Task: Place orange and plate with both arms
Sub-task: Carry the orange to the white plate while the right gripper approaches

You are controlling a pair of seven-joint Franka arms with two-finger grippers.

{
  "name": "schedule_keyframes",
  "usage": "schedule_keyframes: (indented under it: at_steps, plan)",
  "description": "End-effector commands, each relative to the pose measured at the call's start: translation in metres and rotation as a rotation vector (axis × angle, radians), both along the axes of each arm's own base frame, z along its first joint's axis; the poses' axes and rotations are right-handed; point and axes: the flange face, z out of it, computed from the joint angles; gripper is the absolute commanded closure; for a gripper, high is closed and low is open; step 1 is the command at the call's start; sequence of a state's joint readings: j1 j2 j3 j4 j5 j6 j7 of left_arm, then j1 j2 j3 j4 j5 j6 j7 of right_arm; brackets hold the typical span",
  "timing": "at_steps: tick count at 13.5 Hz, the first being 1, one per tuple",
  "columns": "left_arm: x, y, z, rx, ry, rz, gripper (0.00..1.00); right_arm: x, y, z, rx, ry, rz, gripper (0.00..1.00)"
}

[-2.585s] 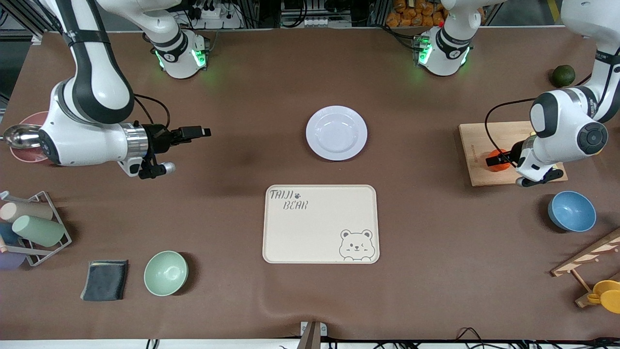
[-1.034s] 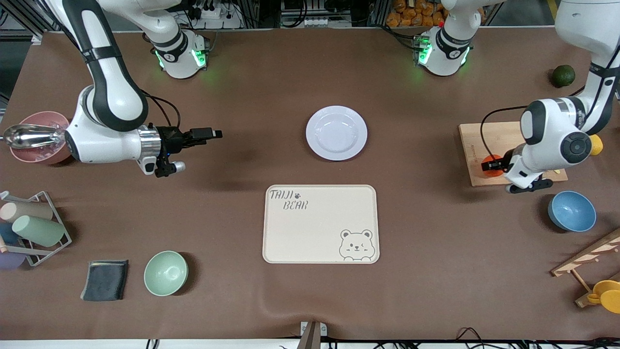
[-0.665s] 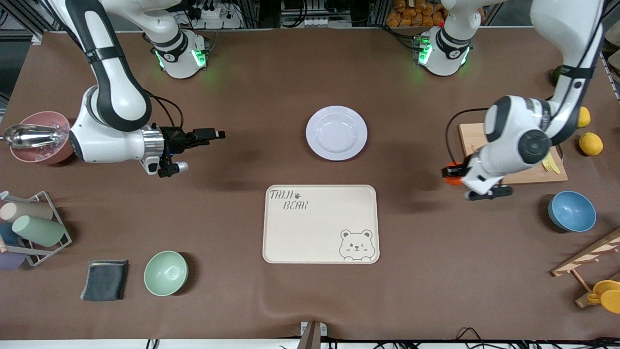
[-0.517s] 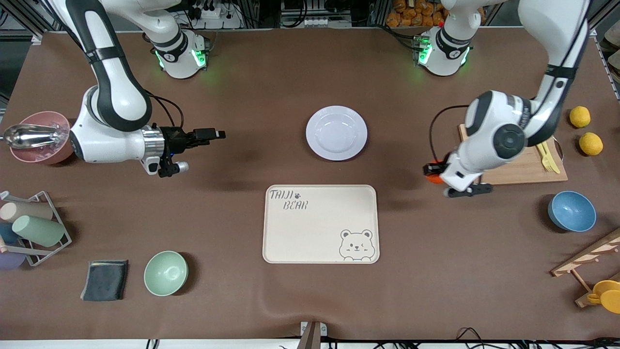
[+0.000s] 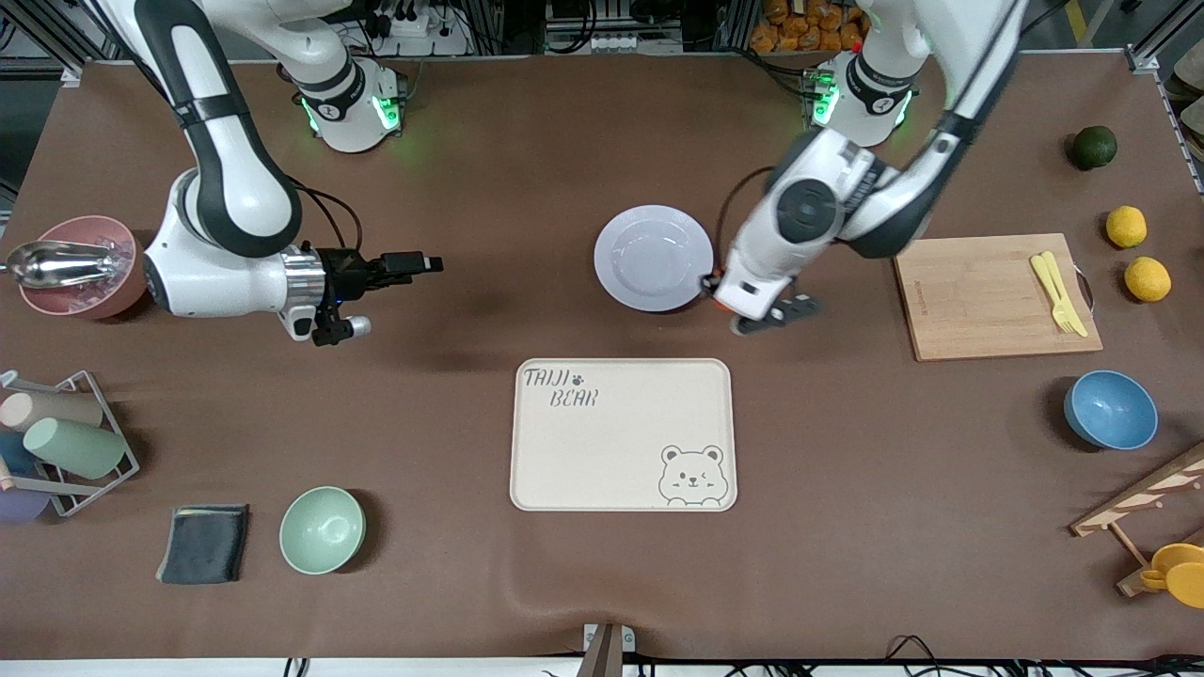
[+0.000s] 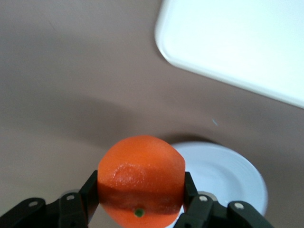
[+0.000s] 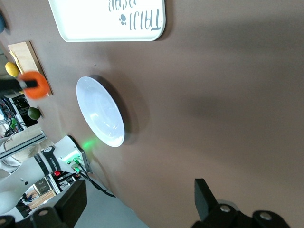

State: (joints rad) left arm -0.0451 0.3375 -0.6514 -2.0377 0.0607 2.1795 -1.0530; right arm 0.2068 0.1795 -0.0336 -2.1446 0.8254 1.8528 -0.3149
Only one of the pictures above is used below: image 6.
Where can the white round plate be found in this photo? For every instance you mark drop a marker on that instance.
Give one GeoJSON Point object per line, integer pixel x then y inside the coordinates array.
{"type": "Point", "coordinates": [228, 175]}

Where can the orange fruit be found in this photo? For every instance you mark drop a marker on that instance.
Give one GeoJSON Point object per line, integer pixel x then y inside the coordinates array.
{"type": "Point", "coordinates": [140, 180]}

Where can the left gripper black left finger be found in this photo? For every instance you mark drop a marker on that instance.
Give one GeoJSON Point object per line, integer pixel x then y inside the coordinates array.
{"type": "Point", "coordinates": [71, 204]}

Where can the cream bear print tray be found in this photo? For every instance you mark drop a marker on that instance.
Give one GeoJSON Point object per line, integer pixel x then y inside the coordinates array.
{"type": "Point", "coordinates": [237, 40]}

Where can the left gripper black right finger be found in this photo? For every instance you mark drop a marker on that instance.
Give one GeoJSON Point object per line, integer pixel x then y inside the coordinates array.
{"type": "Point", "coordinates": [209, 209]}

